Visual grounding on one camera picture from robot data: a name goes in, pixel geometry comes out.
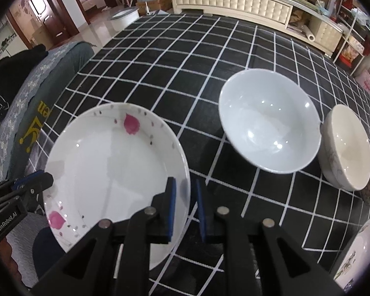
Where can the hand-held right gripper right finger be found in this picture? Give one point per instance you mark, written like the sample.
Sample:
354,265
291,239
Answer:
200,209

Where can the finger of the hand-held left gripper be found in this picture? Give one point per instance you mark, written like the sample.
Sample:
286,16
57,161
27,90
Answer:
34,200
27,178

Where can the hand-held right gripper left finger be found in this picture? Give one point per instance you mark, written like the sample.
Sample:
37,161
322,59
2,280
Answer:
172,209

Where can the white plate with pink petals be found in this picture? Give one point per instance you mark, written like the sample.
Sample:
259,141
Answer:
111,160

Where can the white plate with floral print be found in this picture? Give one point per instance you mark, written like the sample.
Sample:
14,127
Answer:
365,243

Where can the grey fluffy rug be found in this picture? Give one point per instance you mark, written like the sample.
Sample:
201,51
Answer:
21,259

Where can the person's leg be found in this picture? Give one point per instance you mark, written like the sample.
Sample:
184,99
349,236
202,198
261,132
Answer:
46,246

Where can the grey lace floral cloth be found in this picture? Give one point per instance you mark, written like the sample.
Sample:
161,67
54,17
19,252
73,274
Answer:
24,92

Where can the black bag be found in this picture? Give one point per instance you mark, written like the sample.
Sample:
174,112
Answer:
12,74

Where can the plain white bowl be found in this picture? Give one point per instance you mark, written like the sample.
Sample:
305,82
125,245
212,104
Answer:
265,120

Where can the dark grey cloth yellow print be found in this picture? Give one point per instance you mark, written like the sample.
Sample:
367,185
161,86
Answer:
67,64

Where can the black white checked tablecloth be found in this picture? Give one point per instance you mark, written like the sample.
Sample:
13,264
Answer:
172,67

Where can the cream bowl with grey print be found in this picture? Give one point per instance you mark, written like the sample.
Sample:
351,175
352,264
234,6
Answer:
348,148

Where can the brown wooden door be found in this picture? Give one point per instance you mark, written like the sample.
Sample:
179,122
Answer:
46,9

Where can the round white basin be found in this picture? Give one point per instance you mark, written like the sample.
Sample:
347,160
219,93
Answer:
123,18

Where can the white paper roll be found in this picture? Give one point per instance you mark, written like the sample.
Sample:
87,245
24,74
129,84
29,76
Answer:
309,34

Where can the cardboard box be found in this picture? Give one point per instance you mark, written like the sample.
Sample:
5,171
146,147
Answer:
164,3

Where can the pink bag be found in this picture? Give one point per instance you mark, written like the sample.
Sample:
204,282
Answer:
368,81

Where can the white tufted cabinet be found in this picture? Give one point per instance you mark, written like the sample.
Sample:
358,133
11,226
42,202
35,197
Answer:
234,0

